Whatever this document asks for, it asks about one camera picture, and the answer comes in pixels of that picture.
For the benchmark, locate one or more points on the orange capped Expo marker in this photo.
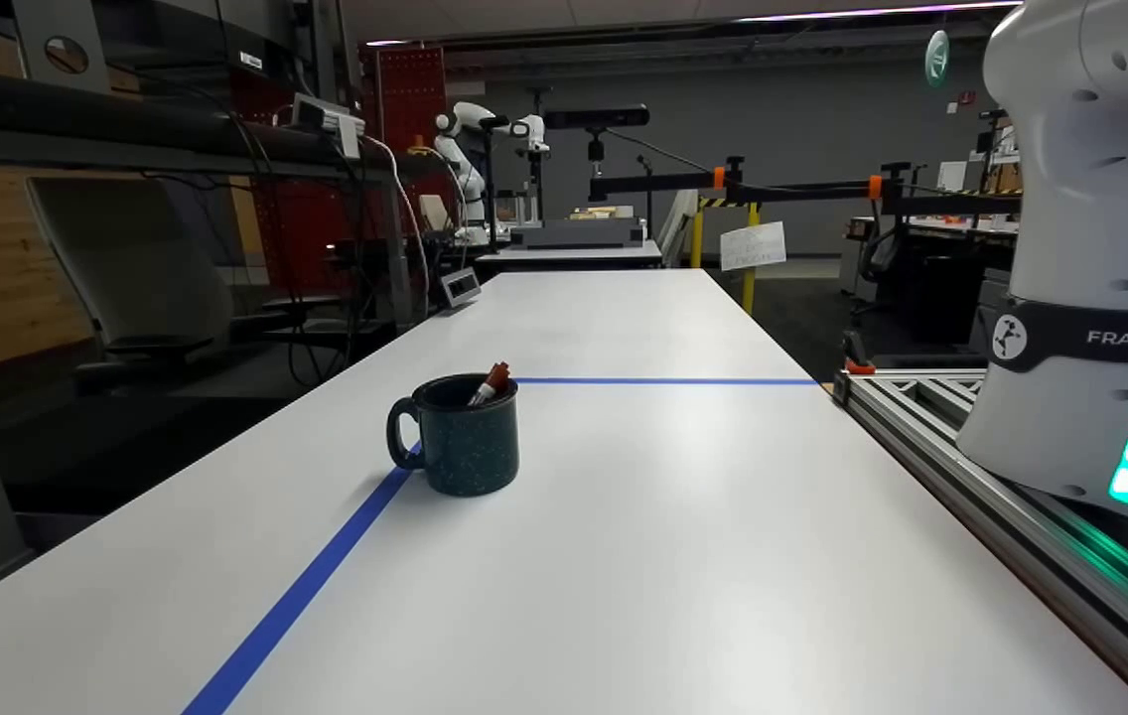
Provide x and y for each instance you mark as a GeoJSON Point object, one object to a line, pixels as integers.
{"type": "Point", "coordinates": [497, 384]}

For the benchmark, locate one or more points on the white paper sign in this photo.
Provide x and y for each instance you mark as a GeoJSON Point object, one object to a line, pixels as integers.
{"type": "Point", "coordinates": [751, 246]}

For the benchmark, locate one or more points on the white background table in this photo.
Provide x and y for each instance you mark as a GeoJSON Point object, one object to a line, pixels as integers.
{"type": "Point", "coordinates": [571, 253]}

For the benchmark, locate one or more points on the black bar with orange clamps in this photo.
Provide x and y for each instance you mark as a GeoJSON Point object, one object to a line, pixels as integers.
{"type": "Point", "coordinates": [789, 187]}

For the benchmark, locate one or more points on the small white background robot arm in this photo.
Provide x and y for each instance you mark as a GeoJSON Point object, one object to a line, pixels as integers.
{"type": "Point", "coordinates": [468, 171]}

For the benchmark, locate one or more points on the small grey desk device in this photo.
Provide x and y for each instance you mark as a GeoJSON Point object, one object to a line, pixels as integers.
{"type": "Point", "coordinates": [460, 286]}

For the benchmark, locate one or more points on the dark speckled enamel mug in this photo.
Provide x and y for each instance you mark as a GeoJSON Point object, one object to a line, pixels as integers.
{"type": "Point", "coordinates": [472, 447]}

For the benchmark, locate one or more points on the green round sign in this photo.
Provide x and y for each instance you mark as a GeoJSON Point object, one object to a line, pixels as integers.
{"type": "Point", "coordinates": [938, 57]}

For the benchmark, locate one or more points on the red cabinet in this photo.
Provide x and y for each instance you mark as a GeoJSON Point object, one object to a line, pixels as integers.
{"type": "Point", "coordinates": [406, 91]}

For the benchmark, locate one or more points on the black overhead shelf beam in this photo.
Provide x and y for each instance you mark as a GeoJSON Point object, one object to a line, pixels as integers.
{"type": "Point", "coordinates": [129, 123]}

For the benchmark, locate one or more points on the black sensor bar on stand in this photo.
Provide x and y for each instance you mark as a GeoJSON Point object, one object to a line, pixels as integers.
{"type": "Point", "coordinates": [599, 116]}

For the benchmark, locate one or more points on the grey monitor shell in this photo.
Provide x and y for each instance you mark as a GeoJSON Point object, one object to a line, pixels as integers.
{"type": "Point", "coordinates": [139, 259]}

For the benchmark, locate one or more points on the aluminium extrusion rail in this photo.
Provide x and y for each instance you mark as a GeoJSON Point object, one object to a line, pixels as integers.
{"type": "Point", "coordinates": [988, 510]}

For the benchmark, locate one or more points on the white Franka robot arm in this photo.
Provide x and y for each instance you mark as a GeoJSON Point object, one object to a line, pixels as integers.
{"type": "Point", "coordinates": [1095, 198]}

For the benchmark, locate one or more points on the long blue tape strip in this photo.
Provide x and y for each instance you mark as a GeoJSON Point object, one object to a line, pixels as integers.
{"type": "Point", "coordinates": [301, 598]}

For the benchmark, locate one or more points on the short blue tape strip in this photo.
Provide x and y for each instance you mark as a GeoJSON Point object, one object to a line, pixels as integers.
{"type": "Point", "coordinates": [670, 384]}

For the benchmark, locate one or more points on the black equipment cart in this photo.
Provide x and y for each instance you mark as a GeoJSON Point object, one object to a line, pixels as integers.
{"type": "Point", "coordinates": [926, 284]}

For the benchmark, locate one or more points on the yellow post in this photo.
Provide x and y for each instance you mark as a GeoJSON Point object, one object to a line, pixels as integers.
{"type": "Point", "coordinates": [697, 237]}
{"type": "Point", "coordinates": [751, 284]}

